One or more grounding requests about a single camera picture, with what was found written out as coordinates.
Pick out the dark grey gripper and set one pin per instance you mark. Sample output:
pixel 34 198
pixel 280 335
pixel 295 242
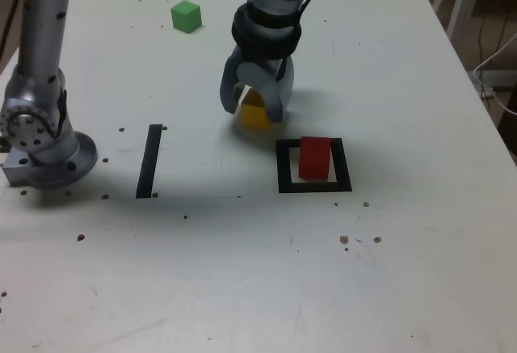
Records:
pixel 286 78

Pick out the yellow cube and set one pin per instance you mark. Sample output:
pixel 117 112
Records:
pixel 254 118

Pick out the green cube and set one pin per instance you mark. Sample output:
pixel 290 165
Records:
pixel 186 18

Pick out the red cube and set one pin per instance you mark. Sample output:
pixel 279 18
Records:
pixel 315 159

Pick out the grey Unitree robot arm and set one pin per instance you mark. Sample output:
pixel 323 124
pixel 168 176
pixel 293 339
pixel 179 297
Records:
pixel 40 159

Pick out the black tape square outline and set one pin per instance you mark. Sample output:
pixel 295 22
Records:
pixel 282 167

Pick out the black tape strip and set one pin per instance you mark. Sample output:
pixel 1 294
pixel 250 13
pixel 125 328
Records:
pixel 147 167

